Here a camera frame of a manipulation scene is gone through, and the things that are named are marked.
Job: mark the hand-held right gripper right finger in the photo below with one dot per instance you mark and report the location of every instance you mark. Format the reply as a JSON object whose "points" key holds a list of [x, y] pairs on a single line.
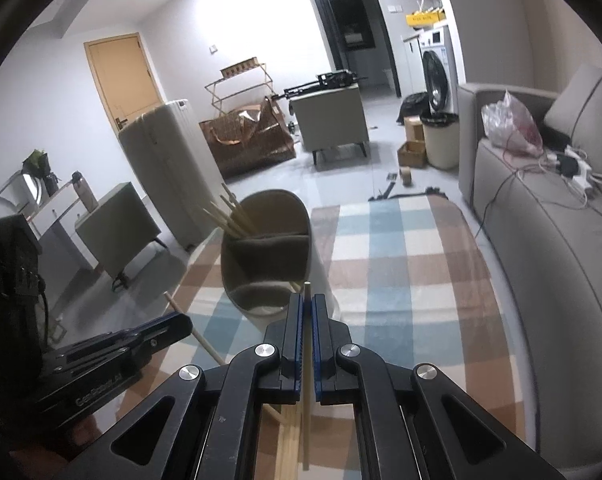
{"points": [[317, 340]]}

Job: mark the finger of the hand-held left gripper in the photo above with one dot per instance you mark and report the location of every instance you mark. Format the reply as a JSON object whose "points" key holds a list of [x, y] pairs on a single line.
{"points": [[166, 332]]}

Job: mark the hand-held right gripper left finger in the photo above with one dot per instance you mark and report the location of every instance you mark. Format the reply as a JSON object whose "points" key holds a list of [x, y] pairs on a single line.
{"points": [[297, 330]]}

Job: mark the single wooden chopstick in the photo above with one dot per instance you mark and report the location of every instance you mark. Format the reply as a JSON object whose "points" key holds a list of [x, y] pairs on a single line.
{"points": [[201, 337]]}

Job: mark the pile of wooden chopsticks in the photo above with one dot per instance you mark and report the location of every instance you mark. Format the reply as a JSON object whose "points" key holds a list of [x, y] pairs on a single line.
{"points": [[288, 450]]}

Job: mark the grey white utensil holder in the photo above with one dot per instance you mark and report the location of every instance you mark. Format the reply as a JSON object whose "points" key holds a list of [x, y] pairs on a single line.
{"points": [[276, 210]]}

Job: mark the bunch of wooden chopsticks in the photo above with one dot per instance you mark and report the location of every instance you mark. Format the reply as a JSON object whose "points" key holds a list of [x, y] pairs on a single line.
{"points": [[241, 220]]}

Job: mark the white drawer cabinet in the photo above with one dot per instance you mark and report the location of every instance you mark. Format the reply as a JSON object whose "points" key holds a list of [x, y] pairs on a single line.
{"points": [[56, 215]]}

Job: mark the brown water bottle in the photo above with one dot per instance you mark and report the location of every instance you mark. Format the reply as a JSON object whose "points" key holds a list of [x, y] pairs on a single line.
{"points": [[83, 195]]}

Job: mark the potted plant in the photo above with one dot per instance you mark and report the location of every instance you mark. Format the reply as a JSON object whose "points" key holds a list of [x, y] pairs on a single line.
{"points": [[36, 162]]}

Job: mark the checked tablecloth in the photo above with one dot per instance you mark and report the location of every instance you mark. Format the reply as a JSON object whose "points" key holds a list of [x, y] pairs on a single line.
{"points": [[411, 260]]}

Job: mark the beige hard suitcase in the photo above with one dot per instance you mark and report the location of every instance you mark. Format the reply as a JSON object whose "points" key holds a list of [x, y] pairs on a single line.
{"points": [[166, 170]]}

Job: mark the brown tape roll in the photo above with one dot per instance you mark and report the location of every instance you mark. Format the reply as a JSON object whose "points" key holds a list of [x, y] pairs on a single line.
{"points": [[406, 173]]}

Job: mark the brown patterned bag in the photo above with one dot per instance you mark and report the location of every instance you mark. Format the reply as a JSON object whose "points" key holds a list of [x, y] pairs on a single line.
{"points": [[251, 145]]}

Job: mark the open cardboard box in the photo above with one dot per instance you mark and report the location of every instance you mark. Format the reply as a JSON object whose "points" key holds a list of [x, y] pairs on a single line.
{"points": [[411, 155]]}

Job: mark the grey cabinet with legs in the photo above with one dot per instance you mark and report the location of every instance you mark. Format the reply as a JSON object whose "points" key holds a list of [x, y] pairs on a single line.
{"points": [[328, 120]]}

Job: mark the wooden door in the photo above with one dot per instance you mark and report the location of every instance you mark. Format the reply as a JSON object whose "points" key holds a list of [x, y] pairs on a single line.
{"points": [[121, 75]]}

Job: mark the tall cardboard box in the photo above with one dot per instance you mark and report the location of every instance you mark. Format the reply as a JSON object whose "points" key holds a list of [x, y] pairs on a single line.
{"points": [[412, 130]]}

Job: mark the beige trash bin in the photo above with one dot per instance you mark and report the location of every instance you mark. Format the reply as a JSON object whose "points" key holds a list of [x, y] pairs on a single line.
{"points": [[441, 145]]}

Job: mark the grey sofa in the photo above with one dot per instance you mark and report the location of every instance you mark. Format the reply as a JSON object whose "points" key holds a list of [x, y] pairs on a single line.
{"points": [[531, 240]]}

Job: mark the black trash bag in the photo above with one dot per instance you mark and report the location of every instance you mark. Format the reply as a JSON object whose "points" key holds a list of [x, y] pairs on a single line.
{"points": [[411, 107]]}

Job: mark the black tripod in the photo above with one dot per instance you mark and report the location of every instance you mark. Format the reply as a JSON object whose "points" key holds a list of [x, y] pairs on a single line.
{"points": [[333, 79]]}

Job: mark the wooden folding rack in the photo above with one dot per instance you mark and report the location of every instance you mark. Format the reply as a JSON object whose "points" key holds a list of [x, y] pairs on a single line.
{"points": [[261, 67]]}

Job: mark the wooden slotted tray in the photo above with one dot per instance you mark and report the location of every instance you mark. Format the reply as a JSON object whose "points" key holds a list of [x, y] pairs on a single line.
{"points": [[238, 67]]}

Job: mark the white red plastic bag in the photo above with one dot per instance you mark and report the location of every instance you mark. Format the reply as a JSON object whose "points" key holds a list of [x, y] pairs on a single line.
{"points": [[511, 125]]}

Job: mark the white washing machine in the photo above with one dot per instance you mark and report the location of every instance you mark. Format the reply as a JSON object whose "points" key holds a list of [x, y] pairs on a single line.
{"points": [[438, 75]]}

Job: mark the white power strip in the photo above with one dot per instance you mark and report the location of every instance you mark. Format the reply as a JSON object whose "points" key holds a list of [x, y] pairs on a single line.
{"points": [[581, 172]]}

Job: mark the black framed doorway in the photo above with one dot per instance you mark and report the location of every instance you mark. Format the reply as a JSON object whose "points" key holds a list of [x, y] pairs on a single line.
{"points": [[351, 15]]}

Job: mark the yellow box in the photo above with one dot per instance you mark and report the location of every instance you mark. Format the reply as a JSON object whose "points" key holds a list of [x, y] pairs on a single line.
{"points": [[423, 18]]}

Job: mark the grey sofa cushion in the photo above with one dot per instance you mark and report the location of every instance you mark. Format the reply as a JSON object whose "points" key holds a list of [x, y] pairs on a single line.
{"points": [[586, 105]]}

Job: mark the curved metal frame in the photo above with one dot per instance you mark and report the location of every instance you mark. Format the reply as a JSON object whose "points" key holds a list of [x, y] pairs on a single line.
{"points": [[31, 187]]}

